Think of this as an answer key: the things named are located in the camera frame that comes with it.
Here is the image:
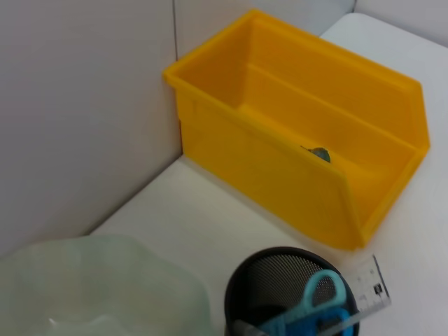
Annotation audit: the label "black mesh pen holder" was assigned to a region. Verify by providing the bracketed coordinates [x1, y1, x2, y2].
[223, 246, 361, 336]

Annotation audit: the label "translucent green fruit bowl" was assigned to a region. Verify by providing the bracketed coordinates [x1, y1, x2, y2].
[0, 234, 220, 336]

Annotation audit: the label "clear plastic ruler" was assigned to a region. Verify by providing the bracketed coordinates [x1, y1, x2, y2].
[234, 253, 392, 336]

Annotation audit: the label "yellow plastic bin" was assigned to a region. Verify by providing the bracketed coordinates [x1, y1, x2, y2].
[161, 8, 431, 252]

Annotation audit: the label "blue safety scissors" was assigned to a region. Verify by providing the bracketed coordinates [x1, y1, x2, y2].
[257, 269, 351, 336]

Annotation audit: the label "green plastic wrapper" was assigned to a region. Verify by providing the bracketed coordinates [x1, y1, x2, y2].
[300, 145, 333, 165]

